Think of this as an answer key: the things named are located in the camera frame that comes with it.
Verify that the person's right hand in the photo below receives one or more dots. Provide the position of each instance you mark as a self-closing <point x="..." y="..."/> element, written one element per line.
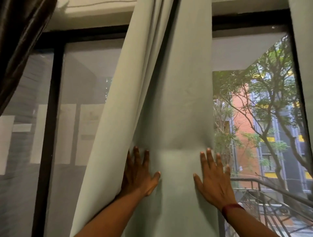
<point x="217" y="188"/>

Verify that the light teal curtain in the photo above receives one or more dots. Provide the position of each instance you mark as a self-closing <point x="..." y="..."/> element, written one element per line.
<point x="303" y="36"/>
<point x="176" y="85"/>

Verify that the person's left hand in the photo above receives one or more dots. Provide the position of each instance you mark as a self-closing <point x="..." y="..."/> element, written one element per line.
<point x="139" y="178"/>

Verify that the red wrist thread band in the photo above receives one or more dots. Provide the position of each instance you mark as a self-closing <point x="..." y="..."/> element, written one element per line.
<point x="233" y="208"/>

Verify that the person's left forearm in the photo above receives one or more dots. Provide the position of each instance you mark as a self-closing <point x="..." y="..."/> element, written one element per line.
<point x="110" y="217"/>

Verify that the dark brown satin curtain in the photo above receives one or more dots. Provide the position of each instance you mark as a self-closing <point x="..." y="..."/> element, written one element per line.
<point x="22" y="36"/>

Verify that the white paper sheet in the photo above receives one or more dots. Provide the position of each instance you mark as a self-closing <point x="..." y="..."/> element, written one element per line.
<point x="86" y="122"/>

